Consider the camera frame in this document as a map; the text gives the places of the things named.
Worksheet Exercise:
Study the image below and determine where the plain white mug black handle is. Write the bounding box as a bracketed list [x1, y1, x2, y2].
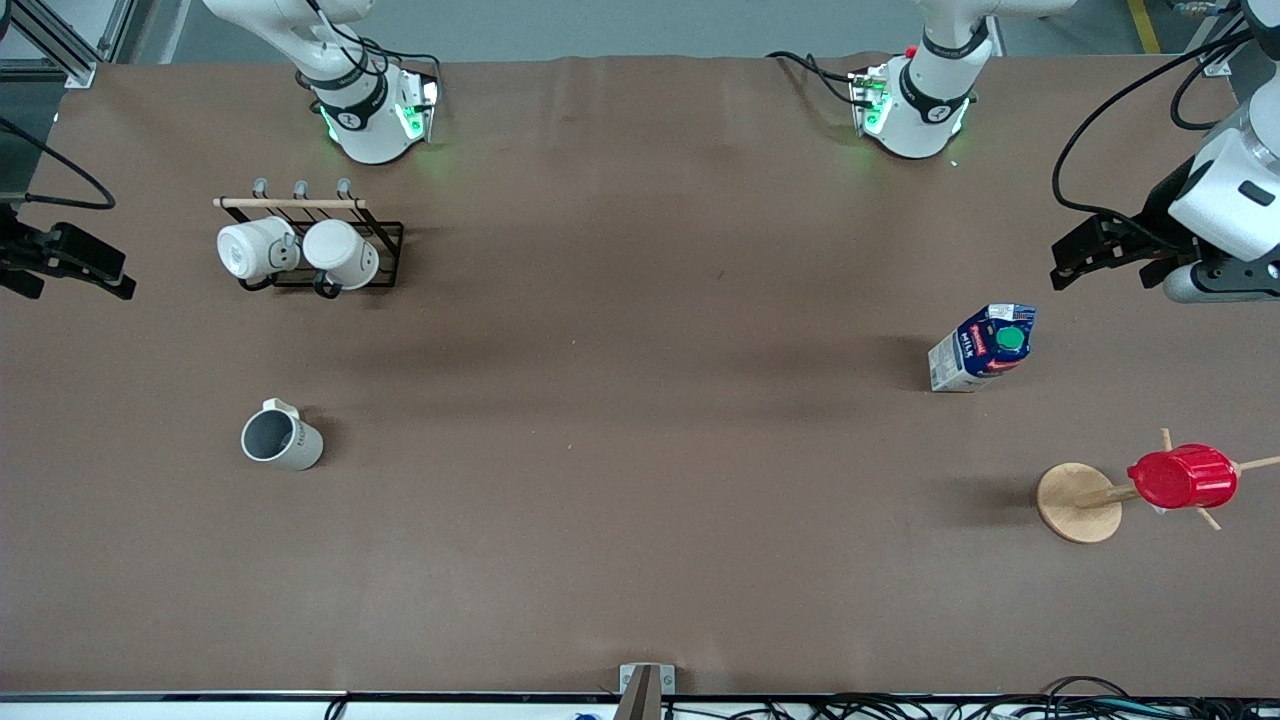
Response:
[302, 219, 381, 300]

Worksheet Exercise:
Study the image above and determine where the green-lit base connector box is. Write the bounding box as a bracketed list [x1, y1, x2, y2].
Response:
[849, 67, 893, 137]
[398, 72, 441, 143]

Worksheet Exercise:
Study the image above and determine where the red plastic cup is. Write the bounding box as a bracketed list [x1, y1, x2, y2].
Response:
[1127, 444, 1240, 511]

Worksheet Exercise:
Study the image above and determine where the blue white milk carton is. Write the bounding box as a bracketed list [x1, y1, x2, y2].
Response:
[928, 303, 1038, 393]

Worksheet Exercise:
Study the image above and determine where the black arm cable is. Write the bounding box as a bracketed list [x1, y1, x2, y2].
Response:
[1052, 28, 1256, 246]
[0, 118, 117, 211]

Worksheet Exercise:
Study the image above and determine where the white mug with base label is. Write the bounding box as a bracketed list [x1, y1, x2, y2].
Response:
[217, 216, 300, 293]

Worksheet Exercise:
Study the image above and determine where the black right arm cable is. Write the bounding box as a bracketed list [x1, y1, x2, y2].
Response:
[0, 118, 117, 211]

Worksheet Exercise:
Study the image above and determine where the black wire mug rack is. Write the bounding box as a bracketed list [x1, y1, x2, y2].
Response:
[213, 178, 405, 293]

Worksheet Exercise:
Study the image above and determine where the wooden mug tree stand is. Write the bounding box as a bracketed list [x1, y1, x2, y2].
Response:
[1036, 428, 1280, 545]

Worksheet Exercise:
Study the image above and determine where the black floor cable tangle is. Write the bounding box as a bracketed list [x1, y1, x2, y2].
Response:
[660, 694, 1280, 720]

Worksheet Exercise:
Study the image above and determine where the brown camera pole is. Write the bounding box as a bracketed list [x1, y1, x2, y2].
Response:
[612, 666, 663, 720]

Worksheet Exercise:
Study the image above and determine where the grey ceramic mug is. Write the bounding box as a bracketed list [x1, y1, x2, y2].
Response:
[240, 398, 325, 472]

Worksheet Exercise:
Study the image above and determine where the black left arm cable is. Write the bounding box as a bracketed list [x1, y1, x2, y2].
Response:
[1052, 28, 1256, 246]

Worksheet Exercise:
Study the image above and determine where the black looped floor cable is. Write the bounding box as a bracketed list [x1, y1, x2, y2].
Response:
[1040, 675, 1137, 707]

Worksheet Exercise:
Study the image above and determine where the grey metal bracket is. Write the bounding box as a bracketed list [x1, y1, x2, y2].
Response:
[619, 663, 676, 697]

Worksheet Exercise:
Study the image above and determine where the black base cable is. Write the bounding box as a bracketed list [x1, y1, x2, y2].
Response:
[766, 50, 863, 107]
[355, 40, 443, 106]

